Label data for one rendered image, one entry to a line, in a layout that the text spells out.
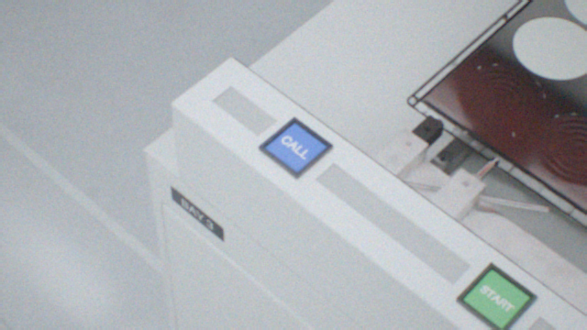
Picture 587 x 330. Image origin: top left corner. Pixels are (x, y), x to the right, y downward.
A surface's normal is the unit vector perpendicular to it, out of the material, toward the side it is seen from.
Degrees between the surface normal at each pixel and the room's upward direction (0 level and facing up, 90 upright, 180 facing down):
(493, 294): 0
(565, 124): 0
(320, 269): 90
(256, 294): 90
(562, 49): 0
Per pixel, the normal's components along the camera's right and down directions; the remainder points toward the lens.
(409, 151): 0.03, -0.59
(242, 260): -0.68, 0.58
